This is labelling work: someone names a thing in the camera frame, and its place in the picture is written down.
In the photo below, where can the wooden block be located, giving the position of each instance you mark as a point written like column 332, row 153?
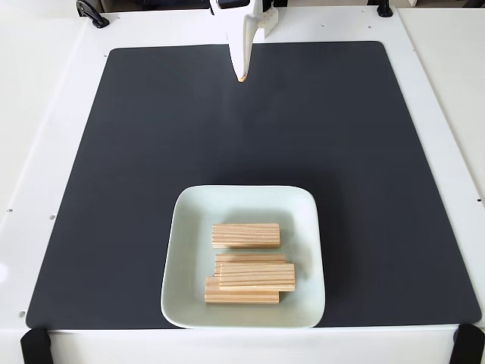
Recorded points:
column 227, row 296
column 246, row 235
column 250, row 258
column 257, row 277

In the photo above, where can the pale green square plate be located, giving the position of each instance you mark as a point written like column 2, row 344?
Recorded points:
column 189, row 227

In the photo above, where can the black base clamp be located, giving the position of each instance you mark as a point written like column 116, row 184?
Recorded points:
column 267, row 4

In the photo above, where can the black table clamp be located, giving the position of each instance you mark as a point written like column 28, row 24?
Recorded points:
column 384, row 8
column 92, row 13

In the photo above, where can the black rubber mat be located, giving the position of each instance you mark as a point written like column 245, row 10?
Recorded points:
column 113, row 189

